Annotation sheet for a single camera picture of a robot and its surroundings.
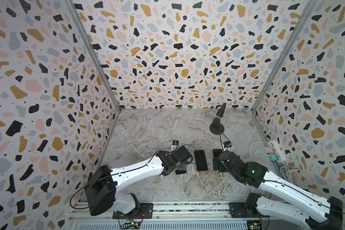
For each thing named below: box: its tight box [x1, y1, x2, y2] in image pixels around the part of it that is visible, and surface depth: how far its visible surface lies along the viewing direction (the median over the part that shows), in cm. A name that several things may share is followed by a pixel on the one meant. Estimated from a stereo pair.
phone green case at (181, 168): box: [175, 163, 187, 175], surface depth 89 cm
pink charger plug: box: [267, 147, 275, 154], surface depth 99 cm
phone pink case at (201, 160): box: [194, 149, 209, 173], surface depth 93 cm
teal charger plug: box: [269, 153, 278, 162], surface depth 96 cm
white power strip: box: [268, 139, 287, 163], surface depth 97 cm
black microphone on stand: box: [209, 103, 227, 136], surface depth 99 cm
